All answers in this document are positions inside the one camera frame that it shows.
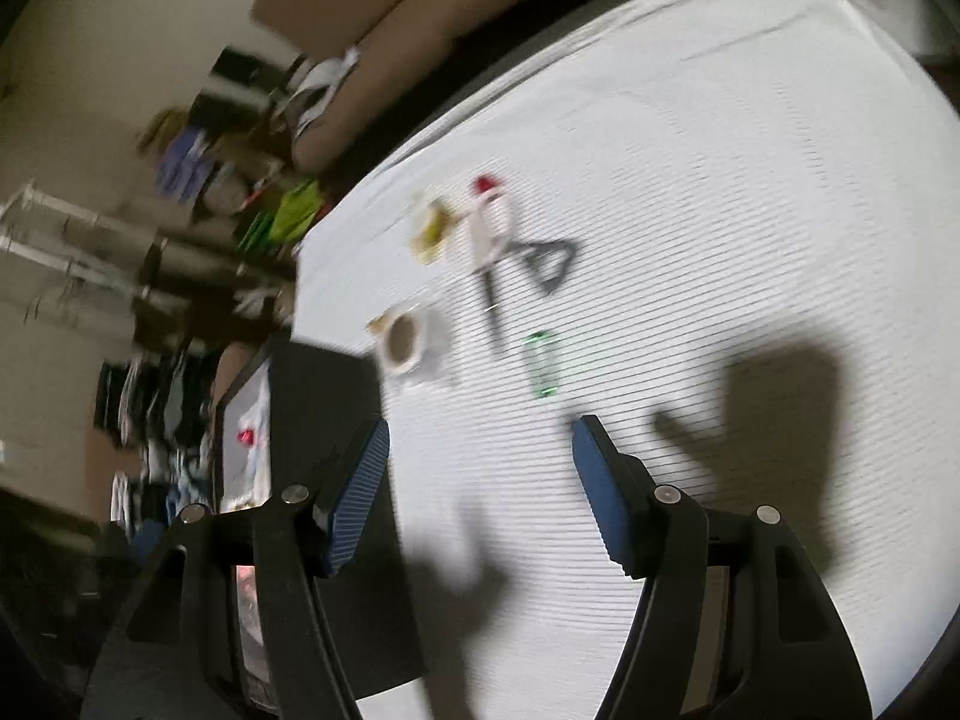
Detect green carabiner clip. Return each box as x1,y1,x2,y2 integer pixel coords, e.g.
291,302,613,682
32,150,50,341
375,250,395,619
524,330,560,398

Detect clear plastic candy bag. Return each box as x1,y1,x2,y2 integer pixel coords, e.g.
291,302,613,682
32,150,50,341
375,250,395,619
407,193,460,263

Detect black storage box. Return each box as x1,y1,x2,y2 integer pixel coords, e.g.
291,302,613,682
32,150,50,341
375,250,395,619
208,340,430,703

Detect neon yellow green bag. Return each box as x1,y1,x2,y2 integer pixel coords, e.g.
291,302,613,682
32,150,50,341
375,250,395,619
267,181,329,249

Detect white table cloth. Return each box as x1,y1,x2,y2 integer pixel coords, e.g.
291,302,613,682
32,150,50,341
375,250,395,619
295,0,958,718

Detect metal eiffel tower opener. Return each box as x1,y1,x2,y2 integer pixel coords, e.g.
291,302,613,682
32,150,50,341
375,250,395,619
514,239,579,296

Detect white tape roll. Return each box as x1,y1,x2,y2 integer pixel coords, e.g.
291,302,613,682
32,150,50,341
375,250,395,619
374,301,452,383

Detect white blue printed carton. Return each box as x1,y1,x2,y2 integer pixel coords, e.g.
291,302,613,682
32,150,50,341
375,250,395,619
218,362,272,512

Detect white coat rack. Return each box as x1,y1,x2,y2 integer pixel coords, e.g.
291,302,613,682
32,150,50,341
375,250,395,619
0,179,249,317

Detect white handled scissors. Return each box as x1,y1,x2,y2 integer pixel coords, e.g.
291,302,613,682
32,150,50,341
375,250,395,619
467,185,517,356

